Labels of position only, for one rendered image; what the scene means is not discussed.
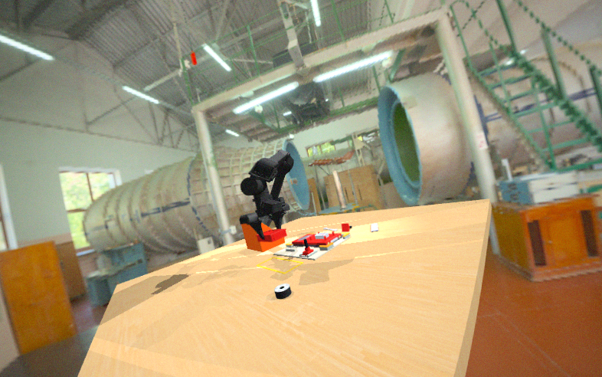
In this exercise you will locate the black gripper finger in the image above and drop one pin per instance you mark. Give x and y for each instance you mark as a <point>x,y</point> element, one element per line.
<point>278,220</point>
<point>257,227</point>

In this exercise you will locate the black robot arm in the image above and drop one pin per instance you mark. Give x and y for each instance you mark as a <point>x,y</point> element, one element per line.
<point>263,171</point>

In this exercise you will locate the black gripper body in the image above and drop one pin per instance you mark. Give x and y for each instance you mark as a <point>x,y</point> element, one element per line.
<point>254,217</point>

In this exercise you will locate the black toy tyre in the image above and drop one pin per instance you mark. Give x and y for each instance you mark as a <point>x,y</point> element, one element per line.
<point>282,291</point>

